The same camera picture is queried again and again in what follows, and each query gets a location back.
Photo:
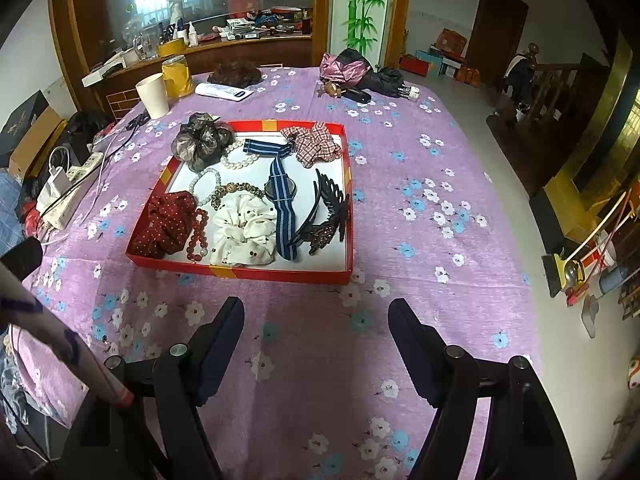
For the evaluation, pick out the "yellow plastic jar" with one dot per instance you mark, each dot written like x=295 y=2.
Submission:
x=177 y=77

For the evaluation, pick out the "white printed scrunchie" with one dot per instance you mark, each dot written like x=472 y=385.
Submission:
x=245 y=231

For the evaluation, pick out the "wooden counter shelf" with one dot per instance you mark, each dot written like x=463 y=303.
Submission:
x=293 y=51

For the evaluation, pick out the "dark red polka-dot scrunchie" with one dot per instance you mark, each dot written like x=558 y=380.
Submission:
x=170 y=221

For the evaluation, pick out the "white power strip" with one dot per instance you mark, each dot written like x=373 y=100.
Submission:
x=65 y=187

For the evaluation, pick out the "brown hair wig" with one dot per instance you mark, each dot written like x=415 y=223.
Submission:
x=239 y=74

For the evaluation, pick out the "red tray box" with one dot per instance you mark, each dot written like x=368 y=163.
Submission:
x=251 y=173

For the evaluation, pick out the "black hair claw clip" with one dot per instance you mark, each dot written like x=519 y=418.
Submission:
x=332 y=215

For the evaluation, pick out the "pink striped cloth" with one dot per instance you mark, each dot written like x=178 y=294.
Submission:
x=346 y=74

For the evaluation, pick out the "red plaid scrunchie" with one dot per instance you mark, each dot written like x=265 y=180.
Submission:
x=313 y=144

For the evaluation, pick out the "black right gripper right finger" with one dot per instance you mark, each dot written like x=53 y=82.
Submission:
x=448 y=378

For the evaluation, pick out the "white paper cup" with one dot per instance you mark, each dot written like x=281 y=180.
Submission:
x=153 y=94

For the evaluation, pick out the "white remote control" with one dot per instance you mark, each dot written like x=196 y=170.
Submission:
x=220 y=91

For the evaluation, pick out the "white spray bottle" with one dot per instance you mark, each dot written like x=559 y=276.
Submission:
x=193 y=35

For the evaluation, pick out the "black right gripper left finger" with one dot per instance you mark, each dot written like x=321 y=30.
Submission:
x=185 y=377

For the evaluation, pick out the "black headband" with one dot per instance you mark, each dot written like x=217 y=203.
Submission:
x=304 y=231

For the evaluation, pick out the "black organza scrunchie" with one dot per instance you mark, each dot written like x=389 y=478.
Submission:
x=201 y=141

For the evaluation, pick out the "cardboard box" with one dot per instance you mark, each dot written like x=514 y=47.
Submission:
x=34 y=149

